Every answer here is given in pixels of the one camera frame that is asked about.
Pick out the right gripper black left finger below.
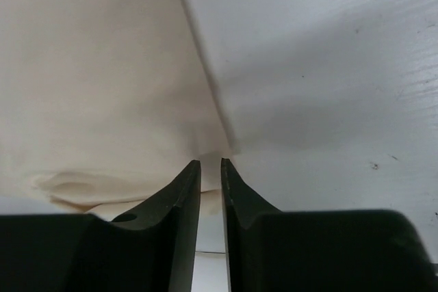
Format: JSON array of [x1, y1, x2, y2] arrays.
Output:
[[1, 160, 201, 291]]

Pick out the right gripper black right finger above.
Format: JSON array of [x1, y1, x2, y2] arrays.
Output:
[[220, 159, 431, 291]]

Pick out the beige trousers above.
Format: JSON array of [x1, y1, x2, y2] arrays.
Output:
[[1, 0, 231, 219]]

